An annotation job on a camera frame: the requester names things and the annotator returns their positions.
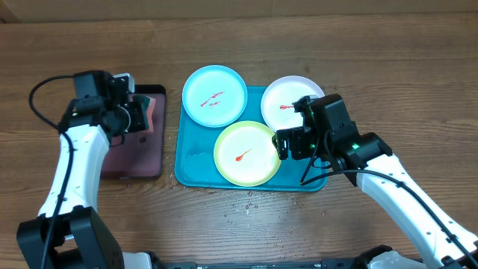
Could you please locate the teal plastic tray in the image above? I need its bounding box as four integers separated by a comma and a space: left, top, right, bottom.
174, 108, 327, 192

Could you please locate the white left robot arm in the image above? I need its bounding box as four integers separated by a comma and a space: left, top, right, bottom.
16, 70, 161, 269

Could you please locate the yellow green plate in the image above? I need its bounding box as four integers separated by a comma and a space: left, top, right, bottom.
214, 120, 281, 188

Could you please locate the dark red water tray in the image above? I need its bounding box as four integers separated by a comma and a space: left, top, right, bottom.
101, 84, 167, 179

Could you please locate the light blue plate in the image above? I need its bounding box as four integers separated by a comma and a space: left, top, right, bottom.
182, 65, 248, 128

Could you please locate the pink white plate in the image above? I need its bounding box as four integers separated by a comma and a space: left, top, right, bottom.
261, 75, 325, 132

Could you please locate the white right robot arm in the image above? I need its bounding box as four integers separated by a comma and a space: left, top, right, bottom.
272, 94, 477, 268

